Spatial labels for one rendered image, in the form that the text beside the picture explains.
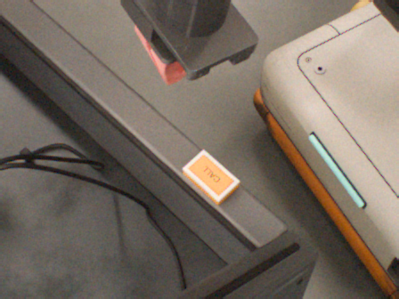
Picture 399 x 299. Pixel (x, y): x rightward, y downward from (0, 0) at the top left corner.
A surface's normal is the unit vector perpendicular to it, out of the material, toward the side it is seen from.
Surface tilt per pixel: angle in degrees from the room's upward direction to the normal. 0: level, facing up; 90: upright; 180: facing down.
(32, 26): 0
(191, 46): 10
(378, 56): 0
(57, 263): 0
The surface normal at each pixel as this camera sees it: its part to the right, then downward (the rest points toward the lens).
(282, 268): 0.47, -0.76
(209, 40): 0.17, -0.48
